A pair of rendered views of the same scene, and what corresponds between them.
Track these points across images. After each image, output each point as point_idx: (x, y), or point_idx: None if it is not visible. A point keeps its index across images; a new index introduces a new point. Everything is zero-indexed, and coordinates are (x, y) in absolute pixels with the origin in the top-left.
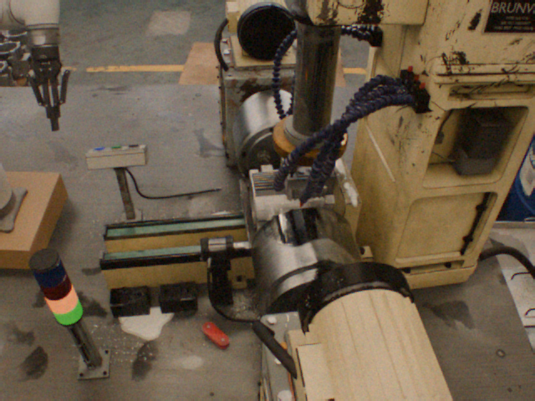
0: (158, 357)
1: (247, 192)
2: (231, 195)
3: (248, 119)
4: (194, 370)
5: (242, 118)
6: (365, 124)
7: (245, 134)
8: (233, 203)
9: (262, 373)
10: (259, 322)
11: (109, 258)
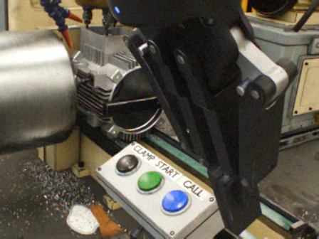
0: (302, 208)
1: (126, 98)
2: (27, 226)
3: (35, 55)
4: (285, 186)
5: (19, 68)
6: (35, 9)
7: (60, 62)
8: (45, 220)
9: (303, 56)
10: (314, 0)
11: (289, 222)
